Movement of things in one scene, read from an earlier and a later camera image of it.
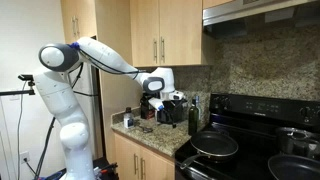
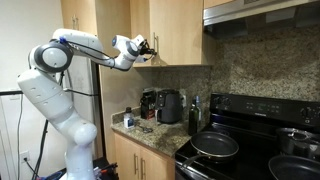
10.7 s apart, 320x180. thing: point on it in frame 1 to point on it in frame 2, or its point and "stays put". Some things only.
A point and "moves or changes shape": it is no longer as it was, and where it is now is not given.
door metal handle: (162, 50) to (156, 42)
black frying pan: (217, 146) stays put
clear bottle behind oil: (197, 103) stays put
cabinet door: (180, 32) moves or changes shape
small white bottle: (128, 120) stays put
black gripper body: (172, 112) to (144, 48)
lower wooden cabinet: (134, 162) stays put
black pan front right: (290, 167) stays put
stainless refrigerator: (87, 87) stays put
